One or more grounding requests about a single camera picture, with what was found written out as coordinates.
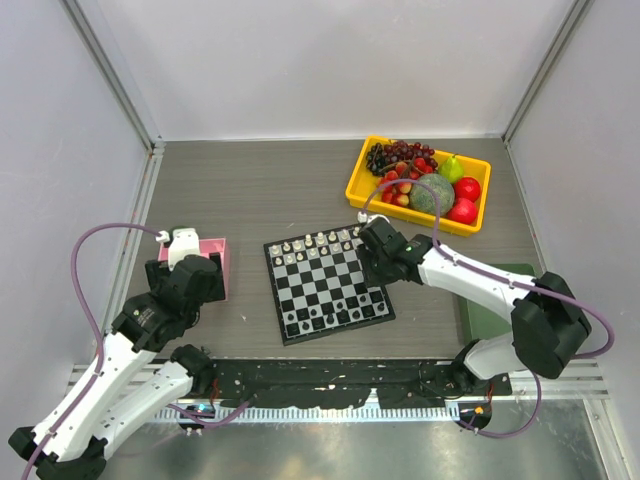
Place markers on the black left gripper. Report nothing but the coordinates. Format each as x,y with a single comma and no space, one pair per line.
158,278

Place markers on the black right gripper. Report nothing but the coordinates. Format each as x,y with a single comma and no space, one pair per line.
375,279

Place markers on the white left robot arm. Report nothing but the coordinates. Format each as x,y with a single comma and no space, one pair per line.
78,437

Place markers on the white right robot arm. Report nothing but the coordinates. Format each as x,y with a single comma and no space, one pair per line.
547,325

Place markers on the black white chess board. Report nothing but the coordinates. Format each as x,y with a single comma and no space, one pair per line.
318,285

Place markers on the pink plastic box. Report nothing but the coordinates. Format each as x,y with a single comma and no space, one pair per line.
217,245

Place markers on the green netted melon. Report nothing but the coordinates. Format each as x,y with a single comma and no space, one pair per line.
432,193

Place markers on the red apple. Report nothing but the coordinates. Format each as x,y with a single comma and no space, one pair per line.
463,211
468,188

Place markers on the dark grape bunch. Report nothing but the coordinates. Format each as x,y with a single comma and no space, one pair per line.
398,155

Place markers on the green pear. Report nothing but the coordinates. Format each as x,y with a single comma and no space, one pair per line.
451,169

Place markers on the green plastic tray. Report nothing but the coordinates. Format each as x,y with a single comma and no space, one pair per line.
477,322

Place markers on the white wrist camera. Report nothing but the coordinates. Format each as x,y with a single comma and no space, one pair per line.
179,243

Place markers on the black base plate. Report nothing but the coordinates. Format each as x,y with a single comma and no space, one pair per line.
341,384

